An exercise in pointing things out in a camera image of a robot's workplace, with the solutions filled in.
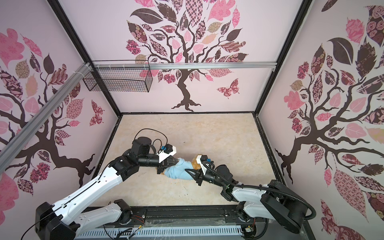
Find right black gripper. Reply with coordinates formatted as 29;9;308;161
187;164;227;189

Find brown plush teddy bear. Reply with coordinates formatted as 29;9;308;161
160;154;205;176

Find light blue fleece hoodie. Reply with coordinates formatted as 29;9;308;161
164;158;195;181

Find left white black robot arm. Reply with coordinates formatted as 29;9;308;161
34;137;177;240

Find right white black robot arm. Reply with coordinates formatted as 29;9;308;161
185;163;316;234

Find left thin black cable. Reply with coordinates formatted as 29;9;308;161
134;128;169;148

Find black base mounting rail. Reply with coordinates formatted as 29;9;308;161
93;205;315;240

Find black wire mesh basket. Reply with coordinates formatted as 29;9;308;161
83;60;154;93

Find rear aluminium rail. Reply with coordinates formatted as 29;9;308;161
94;62;277;70

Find aluminium rail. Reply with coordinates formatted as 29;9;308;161
1;63;92;173
94;62;277;70

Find white slotted cable duct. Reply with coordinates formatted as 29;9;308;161
77;226;243;240

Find right black corrugated cable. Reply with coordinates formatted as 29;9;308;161
201;160;317;221

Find left aluminium rail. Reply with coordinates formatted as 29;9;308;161
1;63;92;173

